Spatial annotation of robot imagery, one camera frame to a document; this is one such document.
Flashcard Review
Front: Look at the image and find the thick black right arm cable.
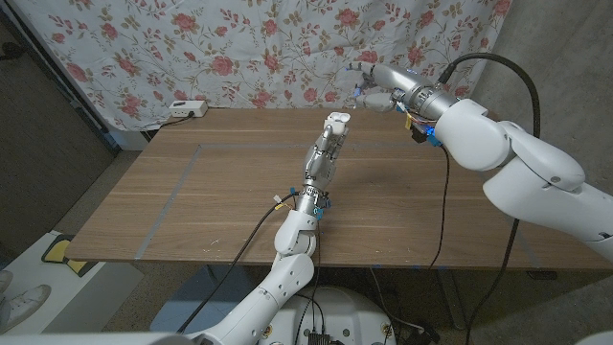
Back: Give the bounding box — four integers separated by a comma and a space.
438, 51, 542, 345

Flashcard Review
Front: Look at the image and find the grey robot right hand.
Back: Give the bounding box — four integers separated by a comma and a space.
346, 60, 460, 121

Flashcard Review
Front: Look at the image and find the white floor board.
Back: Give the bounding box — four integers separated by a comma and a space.
2, 229, 145, 334

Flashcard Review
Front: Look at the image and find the grey table leg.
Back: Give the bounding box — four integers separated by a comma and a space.
438, 267, 468, 332

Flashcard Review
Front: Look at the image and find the pale blue floor plate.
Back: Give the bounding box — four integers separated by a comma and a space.
150, 265, 269, 336

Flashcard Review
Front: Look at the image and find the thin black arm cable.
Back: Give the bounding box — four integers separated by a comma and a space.
427, 145, 451, 270
294, 218, 323, 345

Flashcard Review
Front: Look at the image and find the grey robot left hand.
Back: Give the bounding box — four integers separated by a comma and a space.
294, 123, 350, 216

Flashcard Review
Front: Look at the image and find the black door frame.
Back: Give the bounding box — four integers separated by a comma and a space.
0, 0, 122, 155

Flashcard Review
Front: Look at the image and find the floral backdrop cloth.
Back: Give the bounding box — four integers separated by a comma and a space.
9, 0, 513, 131

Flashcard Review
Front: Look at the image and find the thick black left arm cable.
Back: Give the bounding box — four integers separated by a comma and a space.
175, 192, 299, 335

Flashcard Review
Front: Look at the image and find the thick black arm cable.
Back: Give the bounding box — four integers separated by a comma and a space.
438, 51, 542, 345
175, 192, 299, 335

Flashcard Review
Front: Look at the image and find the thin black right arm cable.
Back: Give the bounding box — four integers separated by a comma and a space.
427, 145, 451, 270

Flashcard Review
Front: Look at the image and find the white round robot torso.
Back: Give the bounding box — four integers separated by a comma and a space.
267, 286, 397, 345

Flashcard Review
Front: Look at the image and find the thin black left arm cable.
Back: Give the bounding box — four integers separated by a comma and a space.
294, 218, 323, 345

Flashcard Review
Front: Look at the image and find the white sneaker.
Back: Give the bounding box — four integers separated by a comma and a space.
0, 284, 53, 332

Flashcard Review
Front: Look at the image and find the white power strip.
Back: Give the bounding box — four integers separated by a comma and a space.
168, 99, 210, 119

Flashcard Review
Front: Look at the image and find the black power strip cord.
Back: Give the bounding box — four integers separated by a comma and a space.
157, 112, 195, 128

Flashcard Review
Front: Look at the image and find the white AirPods case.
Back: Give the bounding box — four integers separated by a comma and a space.
323, 111, 352, 138

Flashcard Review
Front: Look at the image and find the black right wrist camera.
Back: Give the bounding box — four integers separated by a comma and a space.
411, 122, 444, 149

